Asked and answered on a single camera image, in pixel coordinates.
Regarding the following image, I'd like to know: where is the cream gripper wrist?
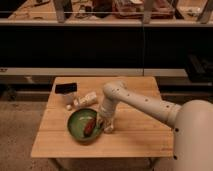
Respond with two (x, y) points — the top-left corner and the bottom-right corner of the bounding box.
(97, 99), (116, 127)

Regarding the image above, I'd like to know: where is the green ceramic bowl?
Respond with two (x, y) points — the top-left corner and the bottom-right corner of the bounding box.
(67, 108), (103, 143)

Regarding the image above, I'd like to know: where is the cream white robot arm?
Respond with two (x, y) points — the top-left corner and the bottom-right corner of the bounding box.
(97, 81), (213, 171)

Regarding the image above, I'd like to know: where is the beige rectangular sponge block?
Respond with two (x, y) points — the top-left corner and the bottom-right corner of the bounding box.
(104, 119), (114, 134)

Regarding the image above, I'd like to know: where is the clear plastic bottle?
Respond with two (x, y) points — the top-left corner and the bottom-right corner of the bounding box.
(73, 92), (98, 108)

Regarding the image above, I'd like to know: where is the red chili pepper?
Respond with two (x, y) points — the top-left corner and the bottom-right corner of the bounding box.
(83, 118), (96, 137)

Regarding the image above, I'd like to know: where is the wooden table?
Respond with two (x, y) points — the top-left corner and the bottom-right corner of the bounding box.
(30, 76), (175, 171)

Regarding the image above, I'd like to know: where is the black box on white cup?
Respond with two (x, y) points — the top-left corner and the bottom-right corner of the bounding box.
(55, 83), (77, 105)

